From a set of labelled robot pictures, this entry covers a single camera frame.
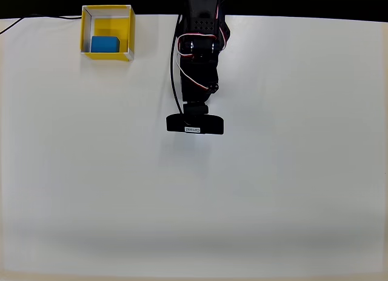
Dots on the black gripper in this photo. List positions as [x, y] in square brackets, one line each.
[197, 94]

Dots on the blue block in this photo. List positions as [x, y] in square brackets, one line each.
[104, 44]

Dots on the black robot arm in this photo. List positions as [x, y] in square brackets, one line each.
[201, 11]

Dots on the yellow cardboard box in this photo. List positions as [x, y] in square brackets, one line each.
[131, 29]

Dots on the black webcam with white label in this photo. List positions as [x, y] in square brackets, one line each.
[209, 125]

